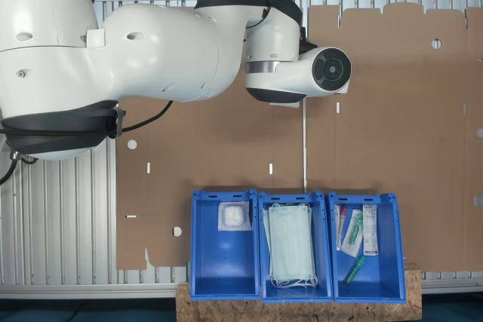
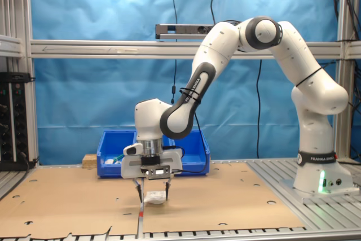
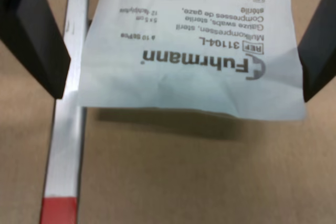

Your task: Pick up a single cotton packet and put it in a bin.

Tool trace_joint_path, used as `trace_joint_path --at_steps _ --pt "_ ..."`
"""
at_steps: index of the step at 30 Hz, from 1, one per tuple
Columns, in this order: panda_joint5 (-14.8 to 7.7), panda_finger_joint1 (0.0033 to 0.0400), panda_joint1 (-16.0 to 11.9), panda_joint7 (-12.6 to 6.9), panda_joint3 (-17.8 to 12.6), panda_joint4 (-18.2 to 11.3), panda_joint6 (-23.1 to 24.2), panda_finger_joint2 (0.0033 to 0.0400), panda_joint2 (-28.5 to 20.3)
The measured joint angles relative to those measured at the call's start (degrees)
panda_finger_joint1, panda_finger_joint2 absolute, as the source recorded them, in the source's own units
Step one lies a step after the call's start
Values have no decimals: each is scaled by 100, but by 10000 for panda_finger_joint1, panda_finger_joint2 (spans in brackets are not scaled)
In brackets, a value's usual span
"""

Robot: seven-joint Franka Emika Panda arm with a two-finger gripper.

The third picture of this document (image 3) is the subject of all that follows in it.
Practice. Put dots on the red tape strip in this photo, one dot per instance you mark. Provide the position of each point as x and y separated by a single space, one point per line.
59 211

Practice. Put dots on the printed white gauze packet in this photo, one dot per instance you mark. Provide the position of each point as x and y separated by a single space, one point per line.
183 82

